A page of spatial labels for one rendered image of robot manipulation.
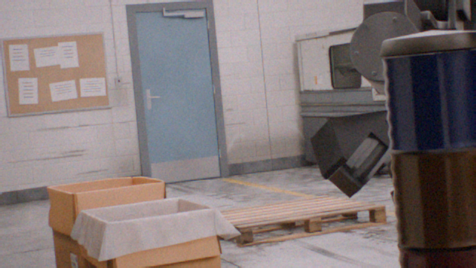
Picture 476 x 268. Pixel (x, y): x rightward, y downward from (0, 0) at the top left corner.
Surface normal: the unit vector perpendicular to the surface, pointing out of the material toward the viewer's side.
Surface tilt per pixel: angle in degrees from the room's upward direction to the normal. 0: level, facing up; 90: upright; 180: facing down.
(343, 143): 65
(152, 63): 90
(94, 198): 87
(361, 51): 73
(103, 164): 90
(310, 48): 90
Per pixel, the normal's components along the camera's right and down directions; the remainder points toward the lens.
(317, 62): -0.94, 0.11
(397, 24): -0.40, -0.21
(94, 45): 0.34, 0.02
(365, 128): 0.31, -0.40
